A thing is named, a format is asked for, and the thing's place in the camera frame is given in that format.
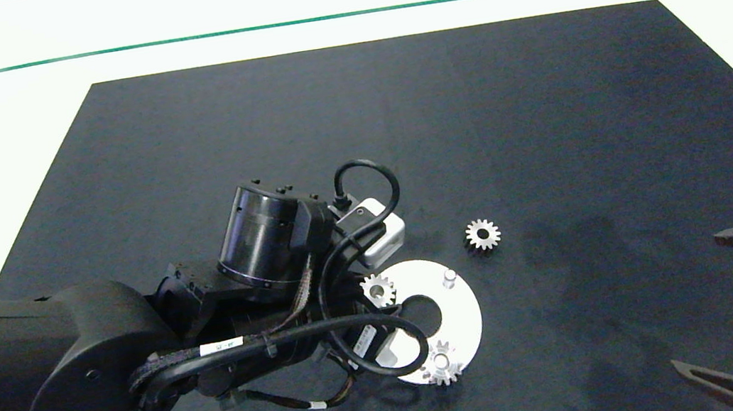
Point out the green tape line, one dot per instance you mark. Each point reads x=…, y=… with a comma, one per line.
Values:
x=312, y=19

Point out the boxy silver wrist camera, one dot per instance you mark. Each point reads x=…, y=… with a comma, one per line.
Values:
x=382, y=239

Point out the round white plate with pins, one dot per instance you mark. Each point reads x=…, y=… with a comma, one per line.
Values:
x=465, y=320

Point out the dark mat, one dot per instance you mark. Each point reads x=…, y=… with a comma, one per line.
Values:
x=541, y=123

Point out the large steel gear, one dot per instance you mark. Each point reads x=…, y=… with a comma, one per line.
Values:
x=453, y=365

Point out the small steel gear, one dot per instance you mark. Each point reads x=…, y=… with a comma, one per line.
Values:
x=371, y=293
x=491, y=234

